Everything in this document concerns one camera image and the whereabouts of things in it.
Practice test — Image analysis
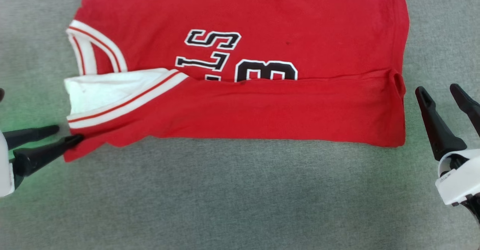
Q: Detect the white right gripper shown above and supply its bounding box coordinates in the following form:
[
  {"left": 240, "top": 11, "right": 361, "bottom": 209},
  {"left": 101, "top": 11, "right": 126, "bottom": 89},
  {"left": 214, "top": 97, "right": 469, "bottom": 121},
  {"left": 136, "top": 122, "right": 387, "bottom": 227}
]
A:
[{"left": 415, "top": 83, "right": 480, "bottom": 206}]

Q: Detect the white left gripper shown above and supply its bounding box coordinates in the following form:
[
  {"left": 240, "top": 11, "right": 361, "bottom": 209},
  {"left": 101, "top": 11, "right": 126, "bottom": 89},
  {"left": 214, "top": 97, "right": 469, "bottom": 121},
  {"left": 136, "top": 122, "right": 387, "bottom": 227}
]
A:
[{"left": 0, "top": 125, "right": 85, "bottom": 198}]

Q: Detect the red and white basketball jersey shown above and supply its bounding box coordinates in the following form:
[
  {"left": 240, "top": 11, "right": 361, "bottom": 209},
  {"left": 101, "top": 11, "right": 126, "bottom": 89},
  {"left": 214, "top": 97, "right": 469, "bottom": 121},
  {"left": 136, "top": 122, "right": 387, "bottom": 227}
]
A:
[{"left": 63, "top": 0, "right": 410, "bottom": 163}]

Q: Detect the grey fabric sofa seat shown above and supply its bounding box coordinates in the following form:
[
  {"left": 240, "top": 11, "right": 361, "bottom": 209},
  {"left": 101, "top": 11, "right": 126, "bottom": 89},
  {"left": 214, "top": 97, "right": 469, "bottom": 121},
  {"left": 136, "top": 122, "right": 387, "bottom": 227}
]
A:
[{"left": 0, "top": 0, "right": 480, "bottom": 250}]

